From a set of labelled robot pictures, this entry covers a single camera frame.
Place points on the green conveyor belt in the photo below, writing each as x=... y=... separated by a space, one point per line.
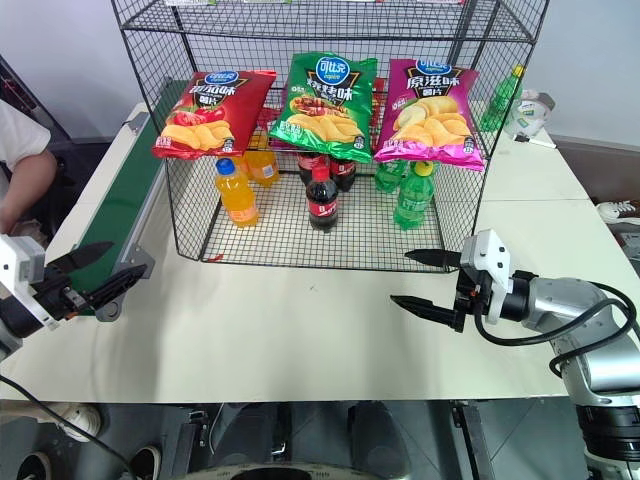
x=127 y=185

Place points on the person in white shirt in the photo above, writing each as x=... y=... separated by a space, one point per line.
x=17 y=132

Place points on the purple original chips bag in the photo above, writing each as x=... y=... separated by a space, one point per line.
x=435 y=115

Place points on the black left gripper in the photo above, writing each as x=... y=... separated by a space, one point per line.
x=57 y=297

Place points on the cola bottle red cap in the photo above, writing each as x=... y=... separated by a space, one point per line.
x=307 y=167
x=322 y=202
x=344 y=176

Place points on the orange soda bottle blue cap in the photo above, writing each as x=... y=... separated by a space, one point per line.
x=264 y=167
x=239 y=197

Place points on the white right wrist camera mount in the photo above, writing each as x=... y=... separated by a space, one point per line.
x=492 y=260

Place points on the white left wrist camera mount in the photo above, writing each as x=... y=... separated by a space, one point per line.
x=20 y=270

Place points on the person's bare forearm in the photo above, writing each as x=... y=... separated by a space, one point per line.
x=27 y=185

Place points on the black table leg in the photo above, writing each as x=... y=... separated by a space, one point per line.
x=472 y=440

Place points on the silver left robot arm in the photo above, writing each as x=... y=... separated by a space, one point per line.
x=7 y=325

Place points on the green soda bottle yellow cap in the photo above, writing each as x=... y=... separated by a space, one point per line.
x=412 y=200
x=500 y=100
x=387 y=177

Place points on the black and white sneaker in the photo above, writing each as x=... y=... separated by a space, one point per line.
x=145 y=462
x=35 y=465

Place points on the green barbecue chips bag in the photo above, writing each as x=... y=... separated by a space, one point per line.
x=325 y=107

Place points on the red tomato chips bag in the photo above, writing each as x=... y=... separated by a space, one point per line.
x=215 y=112

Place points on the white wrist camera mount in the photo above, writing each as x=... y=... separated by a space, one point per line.
x=20 y=270
x=492 y=260

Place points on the white marker pen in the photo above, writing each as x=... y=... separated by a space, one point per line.
x=537 y=142

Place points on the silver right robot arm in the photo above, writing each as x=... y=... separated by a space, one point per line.
x=590 y=340

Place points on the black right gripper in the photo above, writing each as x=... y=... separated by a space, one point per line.
x=472 y=295

